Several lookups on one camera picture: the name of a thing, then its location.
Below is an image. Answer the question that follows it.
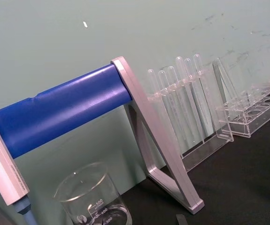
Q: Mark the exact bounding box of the clear acrylic tube rack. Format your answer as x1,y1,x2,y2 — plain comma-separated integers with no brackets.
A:
216,82,270,139

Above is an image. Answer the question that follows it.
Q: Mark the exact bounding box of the pale wall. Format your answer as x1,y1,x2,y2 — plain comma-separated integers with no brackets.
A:
0,0,270,225

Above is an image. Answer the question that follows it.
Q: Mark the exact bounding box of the clear acrylic pipette rack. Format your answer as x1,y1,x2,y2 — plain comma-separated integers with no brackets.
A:
146,57,235,173

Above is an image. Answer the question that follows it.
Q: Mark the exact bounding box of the silver stand with blue bar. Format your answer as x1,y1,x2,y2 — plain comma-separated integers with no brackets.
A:
0,56,205,225

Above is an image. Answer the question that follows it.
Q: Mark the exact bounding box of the black table cloth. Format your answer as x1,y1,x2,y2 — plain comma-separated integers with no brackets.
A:
119,98,270,225

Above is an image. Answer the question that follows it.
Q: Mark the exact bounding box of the clear glass beaker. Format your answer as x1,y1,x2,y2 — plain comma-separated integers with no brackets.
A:
53,161,133,225

